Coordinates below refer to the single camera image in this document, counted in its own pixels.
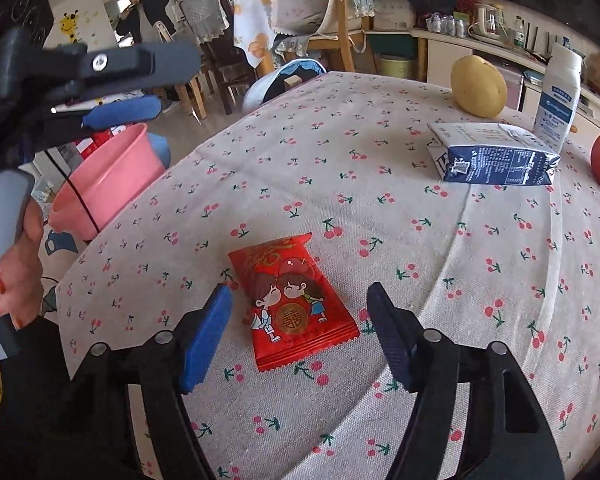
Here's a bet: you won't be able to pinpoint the row of small bottles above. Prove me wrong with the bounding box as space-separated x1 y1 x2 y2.
425 12 468 38

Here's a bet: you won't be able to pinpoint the glass electric kettle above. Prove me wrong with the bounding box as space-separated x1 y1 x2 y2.
472 2 506 43

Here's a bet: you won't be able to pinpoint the pale green container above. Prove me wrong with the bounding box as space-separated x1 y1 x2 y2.
375 52 417 81

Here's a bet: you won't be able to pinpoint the white cabinet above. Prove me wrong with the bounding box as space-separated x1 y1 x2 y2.
410 27 600 131

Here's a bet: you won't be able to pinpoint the person's left hand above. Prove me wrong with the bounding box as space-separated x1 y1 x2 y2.
0 205 46 331

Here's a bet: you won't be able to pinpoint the cardboard box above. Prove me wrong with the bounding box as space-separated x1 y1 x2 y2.
372 0 416 31

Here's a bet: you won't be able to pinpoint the black cable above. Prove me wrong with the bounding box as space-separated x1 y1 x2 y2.
45 147 101 235

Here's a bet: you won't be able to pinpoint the navy milk carton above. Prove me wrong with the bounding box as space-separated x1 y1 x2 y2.
426 121 562 187

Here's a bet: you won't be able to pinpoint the orange print cloth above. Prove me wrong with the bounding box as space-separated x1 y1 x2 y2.
232 0 276 68

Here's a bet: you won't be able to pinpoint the giraffe wall sticker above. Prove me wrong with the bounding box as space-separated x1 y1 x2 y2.
59 10 93 48

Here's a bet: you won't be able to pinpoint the white milk bottle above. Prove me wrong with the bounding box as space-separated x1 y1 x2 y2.
532 42 583 156

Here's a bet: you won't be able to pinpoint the grey lace cloth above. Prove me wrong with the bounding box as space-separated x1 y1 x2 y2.
180 0 231 46

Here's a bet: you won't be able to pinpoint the green label water bottle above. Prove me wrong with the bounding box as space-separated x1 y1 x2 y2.
511 15 527 51

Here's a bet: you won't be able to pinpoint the blue white bag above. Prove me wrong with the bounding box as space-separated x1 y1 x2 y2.
242 58 328 113

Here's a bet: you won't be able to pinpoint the pink plastic bin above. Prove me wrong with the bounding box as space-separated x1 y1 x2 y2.
47 122 166 242

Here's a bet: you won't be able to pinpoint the person's left forearm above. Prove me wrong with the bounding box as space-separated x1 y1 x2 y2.
0 320 81 480

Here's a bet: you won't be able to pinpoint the red printed box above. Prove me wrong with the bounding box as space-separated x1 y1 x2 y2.
72 125 131 161

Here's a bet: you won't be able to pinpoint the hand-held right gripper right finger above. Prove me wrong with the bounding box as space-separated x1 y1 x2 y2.
366 282 566 480

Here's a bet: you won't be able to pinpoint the blue plastic bin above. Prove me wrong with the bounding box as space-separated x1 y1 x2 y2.
147 132 172 171

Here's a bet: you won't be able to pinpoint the cherry print tablecloth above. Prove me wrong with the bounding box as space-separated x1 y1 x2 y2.
55 71 600 480

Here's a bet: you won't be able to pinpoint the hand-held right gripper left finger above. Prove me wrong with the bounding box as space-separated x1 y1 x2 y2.
67 284 233 480

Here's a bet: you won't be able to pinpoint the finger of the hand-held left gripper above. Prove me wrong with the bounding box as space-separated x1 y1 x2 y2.
25 42 203 106
50 95 163 133

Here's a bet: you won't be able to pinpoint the wooden chair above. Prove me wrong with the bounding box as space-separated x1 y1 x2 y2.
175 45 241 121
300 0 381 73

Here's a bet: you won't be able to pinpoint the red candy packet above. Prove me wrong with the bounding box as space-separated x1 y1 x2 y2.
228 232 361 372

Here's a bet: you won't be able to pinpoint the yellow pear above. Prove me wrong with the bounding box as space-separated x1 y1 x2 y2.
450 55 509 119

